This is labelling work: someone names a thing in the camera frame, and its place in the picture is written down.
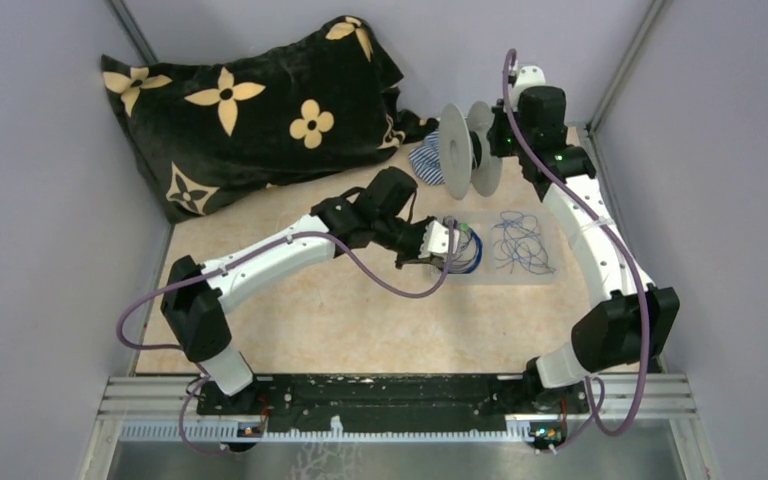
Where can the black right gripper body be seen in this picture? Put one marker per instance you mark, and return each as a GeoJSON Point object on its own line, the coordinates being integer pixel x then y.
{"type": "Point", "coordinates": [503, 140]}

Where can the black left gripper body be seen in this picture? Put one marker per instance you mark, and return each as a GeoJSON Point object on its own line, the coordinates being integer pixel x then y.
{"type": "Point", "coordinates": [407, 242]}

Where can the white perforated cable spool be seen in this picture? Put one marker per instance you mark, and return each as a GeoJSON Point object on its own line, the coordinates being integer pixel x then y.
{"type": "Point", "coordinates": [464, 151]}

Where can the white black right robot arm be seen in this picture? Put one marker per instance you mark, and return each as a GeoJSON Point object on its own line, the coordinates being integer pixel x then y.
{"type": "Point", "coordinates": [630, 317]}

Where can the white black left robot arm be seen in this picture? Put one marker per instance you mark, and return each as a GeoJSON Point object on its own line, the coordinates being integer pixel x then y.
{"type": "Point", "coordinates": [199, 296]}

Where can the blue white striped cloth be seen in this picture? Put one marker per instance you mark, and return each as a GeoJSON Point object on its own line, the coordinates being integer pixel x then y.
{"type": "Point", "coordinates": [425, 160]}

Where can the clear plastic tray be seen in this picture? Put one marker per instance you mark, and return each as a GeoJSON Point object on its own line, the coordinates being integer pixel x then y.
{"type": "Point", "coordinates": [505, 247]}

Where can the black blanket with beige flowers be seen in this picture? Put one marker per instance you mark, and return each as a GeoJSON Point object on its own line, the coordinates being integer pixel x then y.
{"type": "Point", "coordinates": [205, 136]}

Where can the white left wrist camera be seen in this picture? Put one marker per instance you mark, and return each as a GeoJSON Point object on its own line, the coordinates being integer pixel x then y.
{"type": "Point", "coordinates": [439, 241]}

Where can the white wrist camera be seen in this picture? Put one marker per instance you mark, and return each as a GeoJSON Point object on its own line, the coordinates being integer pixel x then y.
{"type": "Point", "coordinates": [439, 241]}
{"type": "Point", "coordinates": [523, 77]}

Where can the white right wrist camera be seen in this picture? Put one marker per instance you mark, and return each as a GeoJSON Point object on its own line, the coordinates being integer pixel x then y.
{"type": "Point", "coordinates": [523, 77]}

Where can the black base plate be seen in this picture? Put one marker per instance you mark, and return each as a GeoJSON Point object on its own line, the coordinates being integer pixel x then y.
{"type": "Point", "coordinates": [379, 403]}

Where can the white slotted cable duct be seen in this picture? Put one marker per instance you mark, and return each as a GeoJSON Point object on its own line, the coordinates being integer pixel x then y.
{"type": "Point", "coordinates": [514, 429]}

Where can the aluminium rail frame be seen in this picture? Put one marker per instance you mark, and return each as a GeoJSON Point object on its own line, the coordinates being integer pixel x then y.
{"type": "Point", "coordinates": [610, 398]}

